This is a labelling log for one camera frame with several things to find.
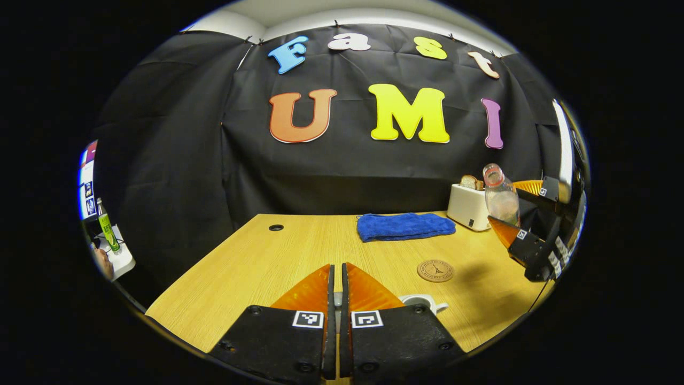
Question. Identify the white toaster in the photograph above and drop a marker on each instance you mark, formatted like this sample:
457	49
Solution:
466	208

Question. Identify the white ceramic teacup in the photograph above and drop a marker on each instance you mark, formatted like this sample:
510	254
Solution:
432	307

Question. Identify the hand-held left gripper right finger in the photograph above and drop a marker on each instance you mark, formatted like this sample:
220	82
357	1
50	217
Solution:
346	342

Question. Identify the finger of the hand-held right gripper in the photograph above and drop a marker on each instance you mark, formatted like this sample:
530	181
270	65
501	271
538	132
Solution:
529	246
539	200

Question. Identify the clear plastic water bottle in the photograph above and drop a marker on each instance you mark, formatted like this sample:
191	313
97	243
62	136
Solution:
501	203

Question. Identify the computer monitor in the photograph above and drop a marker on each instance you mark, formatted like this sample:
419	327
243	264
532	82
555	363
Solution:
88	187

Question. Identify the round brown coaster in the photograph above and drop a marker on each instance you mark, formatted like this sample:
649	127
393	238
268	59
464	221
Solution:
435	270

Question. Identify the small white side table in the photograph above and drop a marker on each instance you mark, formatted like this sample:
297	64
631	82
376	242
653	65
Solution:
124	262

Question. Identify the bread slice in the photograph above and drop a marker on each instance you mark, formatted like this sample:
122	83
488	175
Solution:
471	182

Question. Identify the blue towel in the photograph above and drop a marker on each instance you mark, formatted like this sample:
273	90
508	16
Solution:
403	227

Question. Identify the green drink bottle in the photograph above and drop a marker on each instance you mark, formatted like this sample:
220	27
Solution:
108	230

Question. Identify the black backdrop cloth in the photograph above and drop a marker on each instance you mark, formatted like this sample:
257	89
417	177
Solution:
176	160

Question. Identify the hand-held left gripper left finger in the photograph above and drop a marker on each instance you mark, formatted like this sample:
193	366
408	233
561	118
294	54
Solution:
329	342

